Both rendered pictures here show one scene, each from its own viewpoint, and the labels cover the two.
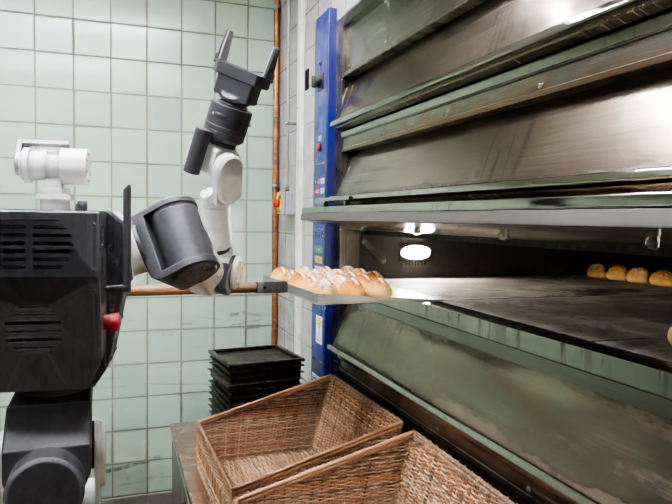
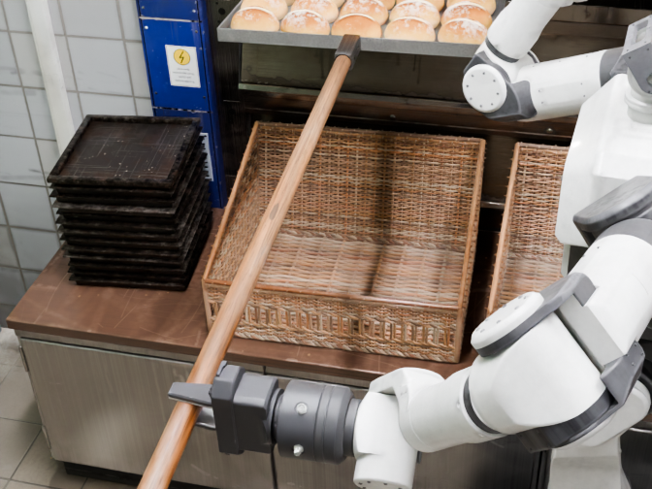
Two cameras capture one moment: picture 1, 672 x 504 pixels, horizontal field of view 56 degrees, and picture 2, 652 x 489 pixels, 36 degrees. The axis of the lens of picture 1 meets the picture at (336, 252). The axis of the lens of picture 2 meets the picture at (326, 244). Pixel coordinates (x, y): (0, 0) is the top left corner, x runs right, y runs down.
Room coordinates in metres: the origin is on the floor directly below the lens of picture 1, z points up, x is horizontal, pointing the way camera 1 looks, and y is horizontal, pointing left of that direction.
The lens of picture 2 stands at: (0.85, 1.65, 2.04)
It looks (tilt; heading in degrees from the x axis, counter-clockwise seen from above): 37 degrees down; 305
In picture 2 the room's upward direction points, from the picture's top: 2 degrees counter-clockwise
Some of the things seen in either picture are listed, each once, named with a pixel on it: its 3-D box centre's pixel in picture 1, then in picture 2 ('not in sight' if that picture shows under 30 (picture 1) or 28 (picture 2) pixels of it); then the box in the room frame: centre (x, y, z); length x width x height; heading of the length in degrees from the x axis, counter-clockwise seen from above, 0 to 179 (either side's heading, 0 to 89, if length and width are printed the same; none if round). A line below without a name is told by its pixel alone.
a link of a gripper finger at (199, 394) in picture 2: not in sight; (195, 391); (1.45, 1.06, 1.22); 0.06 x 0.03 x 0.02; 20
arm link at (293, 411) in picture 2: not in sight; (271, 417); (1.37, 1.03, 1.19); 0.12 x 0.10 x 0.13; 20
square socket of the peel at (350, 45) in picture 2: (271, 286); (347, 51); (1.80, 0.19, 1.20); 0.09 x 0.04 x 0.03; 111
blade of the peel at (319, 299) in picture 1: (343, 286); (369, 6); (1.88, -0.03, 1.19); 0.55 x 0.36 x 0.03; 21
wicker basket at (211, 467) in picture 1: (290, 445); (349, 233); (1.84, 0.13, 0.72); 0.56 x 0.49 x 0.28; 21
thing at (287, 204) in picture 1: (286, 203); not in sight; (2.78, 0.22, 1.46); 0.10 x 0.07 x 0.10; 20
